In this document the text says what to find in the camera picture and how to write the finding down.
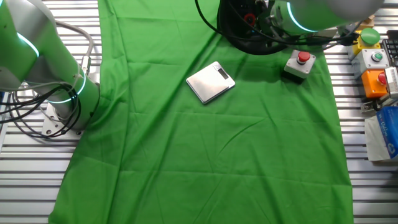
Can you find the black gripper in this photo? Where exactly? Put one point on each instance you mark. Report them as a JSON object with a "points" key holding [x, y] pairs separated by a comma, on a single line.
{"points": [[264, 12]]}

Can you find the grey box tall red button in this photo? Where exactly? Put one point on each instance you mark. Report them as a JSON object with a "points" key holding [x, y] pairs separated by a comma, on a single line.
{"points": [[300, 67]]}

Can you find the silver digital scale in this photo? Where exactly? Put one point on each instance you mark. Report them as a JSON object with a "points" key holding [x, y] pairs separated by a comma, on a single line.
{"points": [[208, 84]]}

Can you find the wooden cube puzzle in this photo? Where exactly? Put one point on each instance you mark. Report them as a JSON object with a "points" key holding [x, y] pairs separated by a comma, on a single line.
{"points": [[368, 22]]}

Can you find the yellow box green button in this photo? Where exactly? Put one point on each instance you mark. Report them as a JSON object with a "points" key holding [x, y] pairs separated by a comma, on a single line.
{"points": [[369, 36]]}

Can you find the grey box small green button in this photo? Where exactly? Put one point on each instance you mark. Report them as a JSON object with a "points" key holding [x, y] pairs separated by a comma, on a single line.
{"points": [[371, 57]]}

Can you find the orange box red button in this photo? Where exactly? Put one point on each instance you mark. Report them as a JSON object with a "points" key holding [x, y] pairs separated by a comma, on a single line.
{"points": [[371, 84]]}

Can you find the black keyboard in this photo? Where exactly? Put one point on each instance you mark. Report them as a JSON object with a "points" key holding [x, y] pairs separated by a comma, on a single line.
{"points": [[391, 46]]}

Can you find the green cloth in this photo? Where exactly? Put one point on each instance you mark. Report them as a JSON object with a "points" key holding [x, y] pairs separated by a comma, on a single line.
{"points": [[202, 155]]}

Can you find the blue tissue pack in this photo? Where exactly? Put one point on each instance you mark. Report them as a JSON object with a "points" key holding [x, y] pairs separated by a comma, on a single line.
{"points": [[387, 133]]}

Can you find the grey ribbed camera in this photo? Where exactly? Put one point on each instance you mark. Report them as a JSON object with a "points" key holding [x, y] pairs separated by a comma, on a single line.
{"points": [[392, 82]]}

